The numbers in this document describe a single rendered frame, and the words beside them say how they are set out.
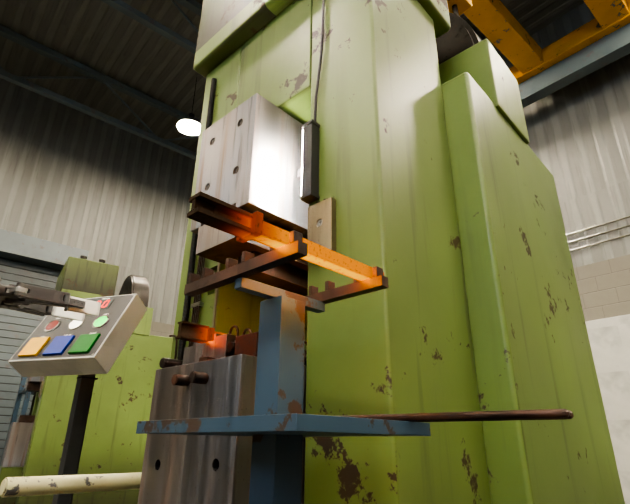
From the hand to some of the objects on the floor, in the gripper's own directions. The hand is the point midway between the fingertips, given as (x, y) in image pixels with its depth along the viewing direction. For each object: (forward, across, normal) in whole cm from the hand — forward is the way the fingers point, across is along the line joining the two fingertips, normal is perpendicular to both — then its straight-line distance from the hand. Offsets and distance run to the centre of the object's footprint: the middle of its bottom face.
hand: (78, 309), depth 102 cm
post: (+27, -58, -100) cm, 118 cm away
